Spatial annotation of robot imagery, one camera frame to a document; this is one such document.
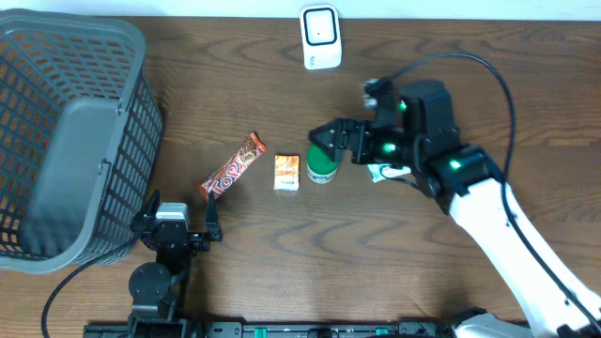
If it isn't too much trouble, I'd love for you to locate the green lid small jar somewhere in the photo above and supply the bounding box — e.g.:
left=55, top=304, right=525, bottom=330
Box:
left=307, top=145, right=338, bottom=184

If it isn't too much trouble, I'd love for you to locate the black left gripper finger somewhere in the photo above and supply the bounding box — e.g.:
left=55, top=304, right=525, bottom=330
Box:
left=205, top=192, right=223, bottom=241
left=143, top=190, right=161, bottom=221

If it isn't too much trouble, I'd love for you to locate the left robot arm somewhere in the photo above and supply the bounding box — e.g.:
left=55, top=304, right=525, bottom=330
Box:
left=126, top=192, right=223, bottom=337

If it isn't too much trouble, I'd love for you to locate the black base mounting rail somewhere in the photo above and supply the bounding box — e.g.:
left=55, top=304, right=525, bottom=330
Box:
left=83, top=321, right=458, bottom=338

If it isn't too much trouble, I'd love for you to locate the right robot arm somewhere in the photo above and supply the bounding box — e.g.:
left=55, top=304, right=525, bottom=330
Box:
left=308, top=80, right=600, bottom=337

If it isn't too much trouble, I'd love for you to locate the white barcode scanner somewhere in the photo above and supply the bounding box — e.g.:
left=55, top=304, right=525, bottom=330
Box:
left=300, top=4, right=342, bottom=70

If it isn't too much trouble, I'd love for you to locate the light green wet wipes pack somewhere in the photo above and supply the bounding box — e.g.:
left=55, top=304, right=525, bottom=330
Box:
left=367, top=163, right=411, bottom=183

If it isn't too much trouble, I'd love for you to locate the orange white small packet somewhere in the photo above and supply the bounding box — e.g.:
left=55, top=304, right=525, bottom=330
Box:
left=273, top=155, right=300, bottom=192

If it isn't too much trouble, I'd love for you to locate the grey plastic mesh basket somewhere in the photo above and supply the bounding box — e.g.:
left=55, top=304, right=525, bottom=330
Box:
left=1, top=9, right=163, bottom=274

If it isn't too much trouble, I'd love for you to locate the red brown candy bar wrapper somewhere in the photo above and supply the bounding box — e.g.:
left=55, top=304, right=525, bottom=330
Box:
left=199, top=132, right=268, bottom=201

